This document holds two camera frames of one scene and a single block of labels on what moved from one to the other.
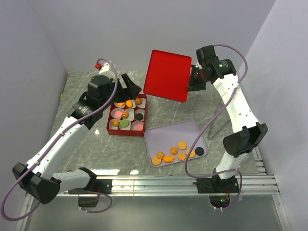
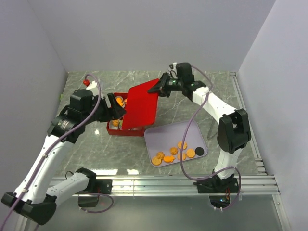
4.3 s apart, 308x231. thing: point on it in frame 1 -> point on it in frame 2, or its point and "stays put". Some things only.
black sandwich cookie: (199, 151) stays put
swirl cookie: (115, 122) stays put
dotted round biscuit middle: (182, 145) stays put
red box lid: (168, 75) -> (141, 107)
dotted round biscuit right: (192, 154) stays put
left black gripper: (129, 93) -> (116, 111)
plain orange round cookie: (182, 156) stays put
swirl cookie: (160, 155) stays put
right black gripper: (194, 86) -> (161, 83)
